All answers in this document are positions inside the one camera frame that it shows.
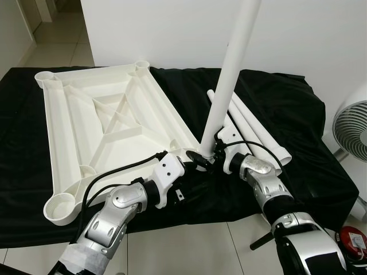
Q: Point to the white plastic table leg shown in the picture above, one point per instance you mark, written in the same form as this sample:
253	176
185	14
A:
211	96
261	126
229	74
248	127

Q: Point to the white plastic children tabletop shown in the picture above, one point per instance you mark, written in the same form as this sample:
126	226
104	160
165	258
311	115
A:
86	114

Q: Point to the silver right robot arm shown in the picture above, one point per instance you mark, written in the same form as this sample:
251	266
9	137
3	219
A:
261	177

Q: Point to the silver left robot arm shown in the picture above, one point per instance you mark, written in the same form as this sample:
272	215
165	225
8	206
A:
114	200

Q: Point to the black table cloth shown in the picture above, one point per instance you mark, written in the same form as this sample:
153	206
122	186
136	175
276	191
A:
275	103

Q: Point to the black metal rod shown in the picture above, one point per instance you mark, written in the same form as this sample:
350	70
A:
262	240

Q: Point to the white round fan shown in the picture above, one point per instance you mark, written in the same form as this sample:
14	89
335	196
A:
352	129

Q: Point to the red round floor device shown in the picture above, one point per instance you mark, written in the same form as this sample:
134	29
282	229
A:
350	240

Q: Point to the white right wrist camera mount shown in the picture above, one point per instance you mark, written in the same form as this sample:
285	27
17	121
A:
226	136

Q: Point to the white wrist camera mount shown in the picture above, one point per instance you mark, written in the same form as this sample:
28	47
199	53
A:
226	136
169	172

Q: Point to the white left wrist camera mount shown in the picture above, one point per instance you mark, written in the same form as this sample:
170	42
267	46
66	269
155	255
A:
169	172

